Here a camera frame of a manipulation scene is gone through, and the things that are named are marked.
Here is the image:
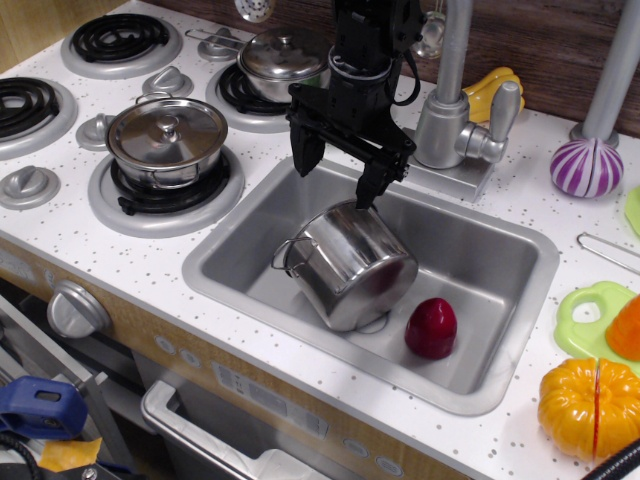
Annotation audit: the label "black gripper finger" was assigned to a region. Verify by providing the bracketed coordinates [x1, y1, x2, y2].
[356, 160, 395, 210]
[290, 122, 326, 177]

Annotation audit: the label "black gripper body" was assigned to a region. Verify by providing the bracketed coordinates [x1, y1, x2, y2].
[286, 67, 417, 181]

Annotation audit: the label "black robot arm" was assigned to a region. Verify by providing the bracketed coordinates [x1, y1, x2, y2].
[286, 1, 426, 210]

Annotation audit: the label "lidded steel pot back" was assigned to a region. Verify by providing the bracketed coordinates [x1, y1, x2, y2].
[236, 27, 331, 103]

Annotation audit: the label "lidded steel pot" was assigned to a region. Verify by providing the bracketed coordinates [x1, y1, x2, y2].
[236, 27, 331, 103]
[106, 97, 228, 190]

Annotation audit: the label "lidded steel pot front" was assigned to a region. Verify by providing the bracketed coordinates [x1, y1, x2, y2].
[106, 97, 228, 190]

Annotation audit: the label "grey metal sink basin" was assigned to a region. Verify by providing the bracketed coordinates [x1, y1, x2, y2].
[183, 160, 559, 416]

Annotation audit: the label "silver toy faucet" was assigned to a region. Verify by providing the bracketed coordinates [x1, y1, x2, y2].
[409, 1, 522, 202]

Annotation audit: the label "back right stove burner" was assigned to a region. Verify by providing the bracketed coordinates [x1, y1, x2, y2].
[205, 63, 290, 134]

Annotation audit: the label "stove burner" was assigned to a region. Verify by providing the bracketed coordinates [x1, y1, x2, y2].
[61, 13, 182, 80]
[205, 63, 290, 134]
[88, 147, 245, 239]
[1, 77, 78, 161]

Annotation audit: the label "hanging steel ladle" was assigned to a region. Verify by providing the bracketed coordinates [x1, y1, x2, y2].
[412, 0, 446, 59]

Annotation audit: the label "yellow toy bananas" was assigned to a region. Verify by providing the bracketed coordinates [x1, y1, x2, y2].
[462, 67, 524, 123]

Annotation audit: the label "grey stove knob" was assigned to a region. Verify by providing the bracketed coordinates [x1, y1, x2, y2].
[142, 66, 194, 97]
[1, 165, 61, 210]
[197, 28, 244, 62]
[75, 113, 115, 151]

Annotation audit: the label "hanging slotted spoon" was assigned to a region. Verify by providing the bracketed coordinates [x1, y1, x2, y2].
[234, 0, 276, 23]

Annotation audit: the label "red toy fruit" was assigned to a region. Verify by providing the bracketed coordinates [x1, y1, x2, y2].
[404, 298, 458, 360]

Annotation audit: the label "front right stove burner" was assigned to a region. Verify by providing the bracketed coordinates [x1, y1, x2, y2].
[88, 147, 245, 239]

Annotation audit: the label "purple white toy onion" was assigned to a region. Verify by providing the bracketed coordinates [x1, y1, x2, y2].
[550, 138, 624, 198]

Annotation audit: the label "back left stove burner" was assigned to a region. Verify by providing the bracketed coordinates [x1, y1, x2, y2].
[61, 13, 182, 80]

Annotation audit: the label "grey vertical pole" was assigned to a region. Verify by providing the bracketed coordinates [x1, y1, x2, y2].
[570, 0, 639, 147]

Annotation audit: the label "green toy cutting board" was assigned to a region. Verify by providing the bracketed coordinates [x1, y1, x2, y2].
[553, 281, 639, 375]

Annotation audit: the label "grey oven dial knob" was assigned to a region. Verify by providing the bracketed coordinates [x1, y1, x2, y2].
[47, 280, 112, 339]

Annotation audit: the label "orange toy carrot piece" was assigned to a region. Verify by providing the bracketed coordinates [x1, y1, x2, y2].
[605, 296, 639, 362]

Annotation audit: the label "orange toy pumpkin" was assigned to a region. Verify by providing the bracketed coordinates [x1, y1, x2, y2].
[537, 358, 639, 463]

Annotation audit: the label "blue clamp tool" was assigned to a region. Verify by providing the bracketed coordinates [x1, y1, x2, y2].
[1, 376, 89, 440]

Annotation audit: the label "yellow tape piece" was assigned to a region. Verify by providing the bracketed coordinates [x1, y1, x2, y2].
[37, 438, 103, 473]

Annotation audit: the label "metal wire utensil handle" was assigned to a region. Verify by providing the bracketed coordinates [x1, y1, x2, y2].
[576, 232, 639, 275]

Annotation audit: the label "grey oven door handle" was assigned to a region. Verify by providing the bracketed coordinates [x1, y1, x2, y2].
[141, 380, 359, 479]

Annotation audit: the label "black cable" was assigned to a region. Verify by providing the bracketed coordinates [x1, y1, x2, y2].
[0, 431, 42, 480]

